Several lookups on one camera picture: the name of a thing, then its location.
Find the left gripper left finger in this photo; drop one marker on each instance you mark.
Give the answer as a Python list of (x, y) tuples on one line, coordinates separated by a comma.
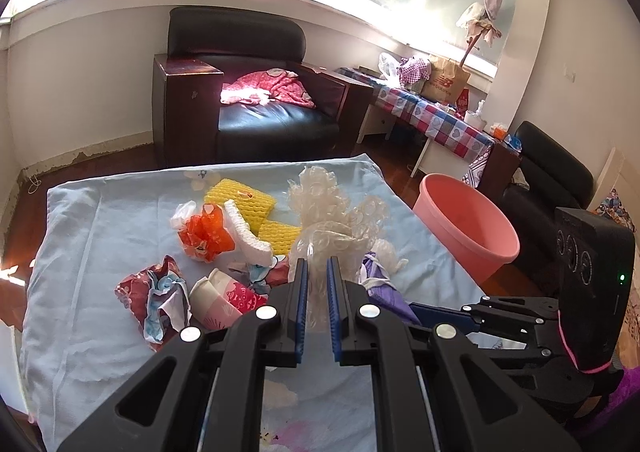
[(203, 390)]

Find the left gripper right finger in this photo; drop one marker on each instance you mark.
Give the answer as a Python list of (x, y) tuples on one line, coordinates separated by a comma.
[(433, 389)]

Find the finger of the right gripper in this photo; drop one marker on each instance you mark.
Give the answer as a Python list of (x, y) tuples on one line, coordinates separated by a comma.
[(430, 316)]

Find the purple plastic wrapper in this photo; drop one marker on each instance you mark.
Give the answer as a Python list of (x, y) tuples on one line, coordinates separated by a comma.
[(382, 292)]

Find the pink paper cup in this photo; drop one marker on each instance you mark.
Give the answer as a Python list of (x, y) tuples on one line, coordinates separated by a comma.
[(218, 300)]

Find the red floral wrapper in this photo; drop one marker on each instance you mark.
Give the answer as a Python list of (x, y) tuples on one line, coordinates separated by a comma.
[(158, 299)]

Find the clear bubble plastic wrap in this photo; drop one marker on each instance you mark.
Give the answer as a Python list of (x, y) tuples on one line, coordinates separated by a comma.
[(331, 226)]

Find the white foam net sleeve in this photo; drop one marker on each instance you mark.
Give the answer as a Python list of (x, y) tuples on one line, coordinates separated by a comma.
[(255, 251)]

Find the orange plastic bag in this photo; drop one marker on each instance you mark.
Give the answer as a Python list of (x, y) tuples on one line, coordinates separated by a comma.
[(201, 231)]

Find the small yellow foam net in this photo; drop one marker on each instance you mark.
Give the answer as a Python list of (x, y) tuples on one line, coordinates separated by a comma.
[(280, 236)]

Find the large yellow foam net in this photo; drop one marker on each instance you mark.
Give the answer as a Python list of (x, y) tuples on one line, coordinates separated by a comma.
[(254, 205)]

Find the pink plastic trash bucket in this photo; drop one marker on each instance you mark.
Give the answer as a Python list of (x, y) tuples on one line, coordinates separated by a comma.
[(472, 228)]

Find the colorful patterned cushion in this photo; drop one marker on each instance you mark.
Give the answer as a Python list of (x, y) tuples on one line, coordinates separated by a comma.
[(611, 207)]

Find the checkered cloth side table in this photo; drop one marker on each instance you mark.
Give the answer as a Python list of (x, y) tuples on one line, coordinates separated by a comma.
[(491, 162)]

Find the black leather armchair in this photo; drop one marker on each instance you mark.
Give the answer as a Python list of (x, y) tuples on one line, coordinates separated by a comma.
[(210, 46), (554, 178)]

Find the light blue table cloth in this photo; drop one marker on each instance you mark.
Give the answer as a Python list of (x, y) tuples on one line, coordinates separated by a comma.
[(80, 343)]

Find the white tissue container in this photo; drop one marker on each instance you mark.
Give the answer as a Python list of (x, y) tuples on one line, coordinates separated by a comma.
[(475, 118)]

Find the red gift bag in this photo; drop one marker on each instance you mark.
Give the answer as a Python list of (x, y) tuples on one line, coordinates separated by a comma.
[(462, 103)]

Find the brown paper shopping bag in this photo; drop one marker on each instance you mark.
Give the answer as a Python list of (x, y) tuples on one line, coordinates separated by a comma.
[(446, 81)]

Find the pink checkered cloth bundle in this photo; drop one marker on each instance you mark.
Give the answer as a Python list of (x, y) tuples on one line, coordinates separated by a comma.
[(413, 71)]

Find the pink garment on armchair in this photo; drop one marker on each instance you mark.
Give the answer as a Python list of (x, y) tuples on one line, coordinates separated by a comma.
[(261, 87)]

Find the coat stand with clothes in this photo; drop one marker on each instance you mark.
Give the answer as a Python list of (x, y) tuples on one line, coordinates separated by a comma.
[(478, 21)]

